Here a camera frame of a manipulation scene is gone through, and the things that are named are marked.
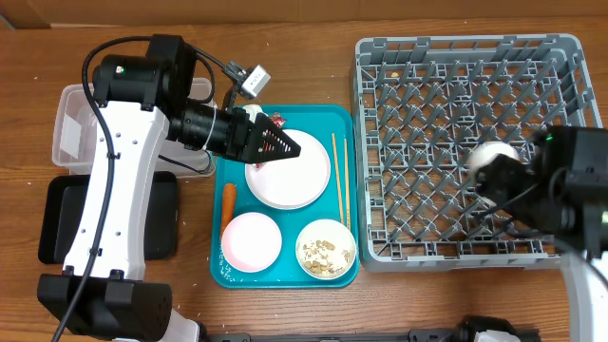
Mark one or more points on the red snack wrapper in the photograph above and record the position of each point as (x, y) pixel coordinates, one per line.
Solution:
(279, 121)

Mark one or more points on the white plastic cup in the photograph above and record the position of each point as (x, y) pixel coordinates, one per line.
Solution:
(499, 163)

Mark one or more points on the grey dishwasher rack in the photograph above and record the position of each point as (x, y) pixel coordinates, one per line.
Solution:
(421, 105)

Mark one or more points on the black waste tray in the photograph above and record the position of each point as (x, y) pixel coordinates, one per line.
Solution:
(66, 197)

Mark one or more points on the white tissue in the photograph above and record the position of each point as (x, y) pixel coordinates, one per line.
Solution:
(252, 110)

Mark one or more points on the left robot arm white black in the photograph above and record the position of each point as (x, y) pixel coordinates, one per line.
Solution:
(139, 103)

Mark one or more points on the large white plate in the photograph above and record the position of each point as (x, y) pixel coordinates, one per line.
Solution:
(292, 183)

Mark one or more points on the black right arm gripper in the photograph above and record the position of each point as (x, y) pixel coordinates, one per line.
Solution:
(496, 178)

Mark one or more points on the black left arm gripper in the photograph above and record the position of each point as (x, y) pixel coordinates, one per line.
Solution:
(243, 140)

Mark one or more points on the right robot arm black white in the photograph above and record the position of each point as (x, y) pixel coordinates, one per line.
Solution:
(561, 193)

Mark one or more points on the clear plastic bin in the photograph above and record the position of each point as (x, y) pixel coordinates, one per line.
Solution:
(75, 136)

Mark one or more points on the orange carrot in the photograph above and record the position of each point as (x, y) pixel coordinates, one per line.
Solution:
(229, 197)

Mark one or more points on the pink bowl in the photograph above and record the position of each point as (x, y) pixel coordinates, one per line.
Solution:
(251, 242)

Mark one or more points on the teal plastic tray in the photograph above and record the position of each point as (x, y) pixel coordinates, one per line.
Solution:
(332, 125)

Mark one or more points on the wooden chopstick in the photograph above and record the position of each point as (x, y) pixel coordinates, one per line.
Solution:
(347, 185)
(337, 178)

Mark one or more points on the cream bowl with food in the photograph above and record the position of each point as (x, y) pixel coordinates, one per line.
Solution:
(325, 249)

